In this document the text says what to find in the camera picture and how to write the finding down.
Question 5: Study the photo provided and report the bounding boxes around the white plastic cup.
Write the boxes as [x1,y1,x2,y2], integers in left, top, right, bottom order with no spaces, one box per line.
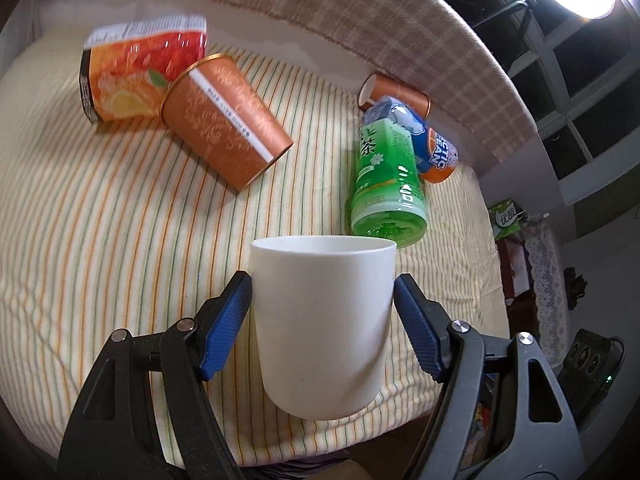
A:
[250,235,397,420]

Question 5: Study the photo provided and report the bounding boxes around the large orange paper cup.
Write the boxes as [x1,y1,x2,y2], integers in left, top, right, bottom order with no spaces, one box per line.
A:
[160,53,293,192]

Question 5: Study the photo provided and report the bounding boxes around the small orange paper cup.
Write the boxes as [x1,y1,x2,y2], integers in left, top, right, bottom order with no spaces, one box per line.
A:
[357,73,432,119]

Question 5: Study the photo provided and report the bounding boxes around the black speaker device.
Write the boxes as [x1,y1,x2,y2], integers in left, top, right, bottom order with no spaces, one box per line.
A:
[558,328,625,434]

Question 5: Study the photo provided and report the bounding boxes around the floral patterned cloth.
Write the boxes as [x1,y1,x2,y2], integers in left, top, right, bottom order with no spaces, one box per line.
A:
[524,220,570,367]

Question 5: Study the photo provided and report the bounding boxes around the green snack packet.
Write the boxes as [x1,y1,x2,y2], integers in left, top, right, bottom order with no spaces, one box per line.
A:
[488,198,527,242]

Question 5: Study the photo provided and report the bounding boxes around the green tea bottle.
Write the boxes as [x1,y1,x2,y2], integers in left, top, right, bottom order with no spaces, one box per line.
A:
[350,118,427,247]

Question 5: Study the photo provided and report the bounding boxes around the blue orange drink bottle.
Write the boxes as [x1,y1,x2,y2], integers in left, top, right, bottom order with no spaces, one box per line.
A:
[363,96,458,184]

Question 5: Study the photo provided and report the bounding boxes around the orange juice carton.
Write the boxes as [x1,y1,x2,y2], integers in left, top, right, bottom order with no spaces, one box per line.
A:
[79,14,207,124]

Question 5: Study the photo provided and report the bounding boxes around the plaid beige blanket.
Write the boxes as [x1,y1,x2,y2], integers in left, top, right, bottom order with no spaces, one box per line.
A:
[37,0,539,164]

